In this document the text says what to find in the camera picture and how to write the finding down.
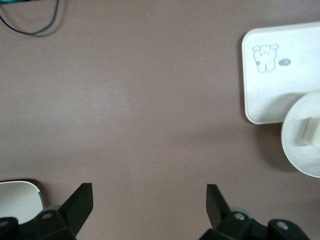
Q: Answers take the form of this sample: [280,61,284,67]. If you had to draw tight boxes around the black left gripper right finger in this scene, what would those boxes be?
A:
[199,184,270,240]

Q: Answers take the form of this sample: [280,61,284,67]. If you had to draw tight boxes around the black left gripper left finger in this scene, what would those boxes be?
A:
[34,182,94,240]

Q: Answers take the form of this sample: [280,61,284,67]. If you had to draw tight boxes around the round cream plate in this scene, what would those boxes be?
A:
[280,90,320,179]

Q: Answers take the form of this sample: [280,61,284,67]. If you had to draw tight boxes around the small pale bun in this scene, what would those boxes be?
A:
[300,117,320,147]

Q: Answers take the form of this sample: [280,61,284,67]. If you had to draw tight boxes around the white two-slot toaster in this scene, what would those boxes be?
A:
[0,178,46,226]

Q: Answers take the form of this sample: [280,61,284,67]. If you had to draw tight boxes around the brown table cover mat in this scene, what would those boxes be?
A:
[0,0,320,240]

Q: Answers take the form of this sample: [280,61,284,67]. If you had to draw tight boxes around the cream rabbit print tray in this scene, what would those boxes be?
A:
[241,21,320,125]

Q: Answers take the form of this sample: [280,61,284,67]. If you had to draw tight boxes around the black looped cable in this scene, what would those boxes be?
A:
[0,0,66,38]

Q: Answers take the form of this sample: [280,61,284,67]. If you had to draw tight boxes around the teal cable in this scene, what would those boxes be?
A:
[0,0,27,6]

